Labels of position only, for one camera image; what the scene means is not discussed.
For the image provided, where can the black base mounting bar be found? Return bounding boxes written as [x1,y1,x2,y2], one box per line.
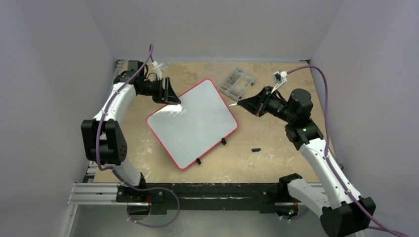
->
[115,182,307,215]

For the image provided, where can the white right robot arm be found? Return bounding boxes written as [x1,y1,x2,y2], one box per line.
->
[237,86,376,237]

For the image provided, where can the red framed whiteboard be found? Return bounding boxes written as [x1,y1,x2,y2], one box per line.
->
[146,79,238,169]

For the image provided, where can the wire whiteboard stand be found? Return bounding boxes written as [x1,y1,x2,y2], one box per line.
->
[195,137,227,165]

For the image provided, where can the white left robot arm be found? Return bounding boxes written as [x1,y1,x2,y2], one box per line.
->
[81,60,181,202]

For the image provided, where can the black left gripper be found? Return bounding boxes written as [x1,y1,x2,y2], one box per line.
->
[138,77,180,104]

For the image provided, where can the clear plastic screw box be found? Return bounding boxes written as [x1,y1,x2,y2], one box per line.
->
[217,66,257,101]

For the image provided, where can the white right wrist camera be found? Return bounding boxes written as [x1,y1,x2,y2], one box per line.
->
[271,71,288,94]

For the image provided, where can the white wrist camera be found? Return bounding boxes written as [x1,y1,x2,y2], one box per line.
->
[152,61,168,74]
[271,71,288,94]

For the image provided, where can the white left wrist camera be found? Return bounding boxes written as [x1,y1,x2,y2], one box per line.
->
[152,61,168,74]

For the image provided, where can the aluminium front frame rail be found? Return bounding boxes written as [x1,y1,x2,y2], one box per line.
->
[67,182,131,206]

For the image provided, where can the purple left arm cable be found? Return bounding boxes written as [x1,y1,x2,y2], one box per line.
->
[95,44,181,229]

